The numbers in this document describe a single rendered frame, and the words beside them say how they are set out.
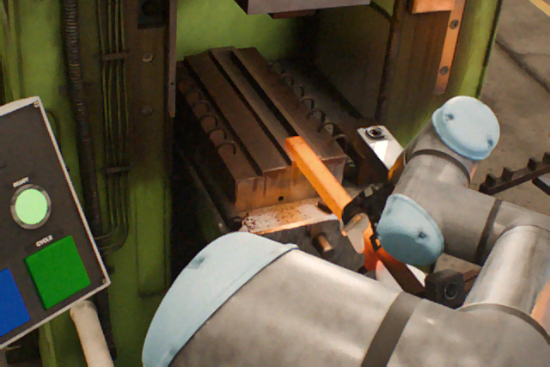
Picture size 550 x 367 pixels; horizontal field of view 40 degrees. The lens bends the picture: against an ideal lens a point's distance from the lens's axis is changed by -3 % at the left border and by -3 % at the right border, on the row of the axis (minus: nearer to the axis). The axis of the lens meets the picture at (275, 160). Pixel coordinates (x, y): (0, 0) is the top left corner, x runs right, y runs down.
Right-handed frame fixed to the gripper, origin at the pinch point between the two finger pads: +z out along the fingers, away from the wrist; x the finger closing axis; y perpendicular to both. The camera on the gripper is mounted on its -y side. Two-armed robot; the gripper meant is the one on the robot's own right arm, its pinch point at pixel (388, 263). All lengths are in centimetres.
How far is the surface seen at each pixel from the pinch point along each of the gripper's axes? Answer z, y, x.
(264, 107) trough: 47.0, 1.4, 0.5
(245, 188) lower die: 27.7, 4.1, -10.6
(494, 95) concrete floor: 180, 99, 182
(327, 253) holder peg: 17.8, 13.0, 0.7
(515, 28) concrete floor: 244, 99, 246
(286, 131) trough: 38.0, 1.5, 1.1
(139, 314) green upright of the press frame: 42, 42, -26
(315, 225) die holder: 21.7, 10.0, 0.0
